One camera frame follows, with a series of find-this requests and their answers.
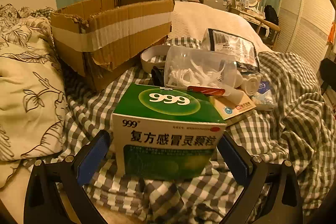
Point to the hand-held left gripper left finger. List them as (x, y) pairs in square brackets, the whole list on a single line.
[(92, 158)]

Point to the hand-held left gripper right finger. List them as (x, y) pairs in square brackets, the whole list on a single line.
[(233, 158)]

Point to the tan medicine box red panel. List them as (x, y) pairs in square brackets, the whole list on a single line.
[(236, 111)]

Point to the green medicine box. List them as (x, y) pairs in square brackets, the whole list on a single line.
[(168, 140)]

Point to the white bear toy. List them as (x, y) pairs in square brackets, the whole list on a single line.
[(250, 83)]

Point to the taped cardboard box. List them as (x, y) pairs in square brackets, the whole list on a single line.
[(118, 24)]

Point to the blue tissue pack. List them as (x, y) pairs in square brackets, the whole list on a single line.
[(265, 98)]

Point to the clear plastic jar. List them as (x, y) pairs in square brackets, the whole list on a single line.
[(194, 64)]

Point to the floral duvet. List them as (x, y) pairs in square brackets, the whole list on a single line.
[(26, 69)]

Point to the silver zip pouch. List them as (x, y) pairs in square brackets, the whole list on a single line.
[(236, 45)]

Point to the dark chair back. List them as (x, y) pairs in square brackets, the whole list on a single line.
[(328, 74)]

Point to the wooden chair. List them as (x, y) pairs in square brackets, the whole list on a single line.
[(270, 26)]

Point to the white dressing table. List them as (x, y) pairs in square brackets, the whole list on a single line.
[(246, 14)]

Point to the white blanket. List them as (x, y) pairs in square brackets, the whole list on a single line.
[(199, 16)]

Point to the black bag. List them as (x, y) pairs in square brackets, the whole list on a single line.
[(271, 15)]

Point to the orange hanging item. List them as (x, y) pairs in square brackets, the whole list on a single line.
[(331, 36)]

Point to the white louvred wardrobe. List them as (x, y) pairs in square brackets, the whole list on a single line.
[(302, 16)]

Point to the grey mini fridge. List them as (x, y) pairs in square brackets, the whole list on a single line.
[(212, 1)]

